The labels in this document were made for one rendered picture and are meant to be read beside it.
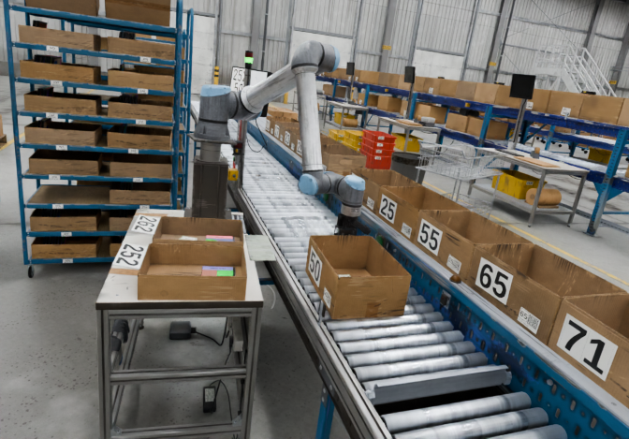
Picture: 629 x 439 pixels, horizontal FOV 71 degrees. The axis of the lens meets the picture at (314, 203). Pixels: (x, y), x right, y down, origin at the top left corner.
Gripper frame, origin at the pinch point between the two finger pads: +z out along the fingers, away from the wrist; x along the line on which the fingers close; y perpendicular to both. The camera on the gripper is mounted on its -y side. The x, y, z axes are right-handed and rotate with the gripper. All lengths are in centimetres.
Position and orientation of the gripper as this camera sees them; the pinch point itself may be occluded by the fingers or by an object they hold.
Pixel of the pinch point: (348, 255)
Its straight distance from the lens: 205.2
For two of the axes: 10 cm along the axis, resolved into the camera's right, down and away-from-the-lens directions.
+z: -1.2, 9.5, 2.9
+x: 3.2, 3.1, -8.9
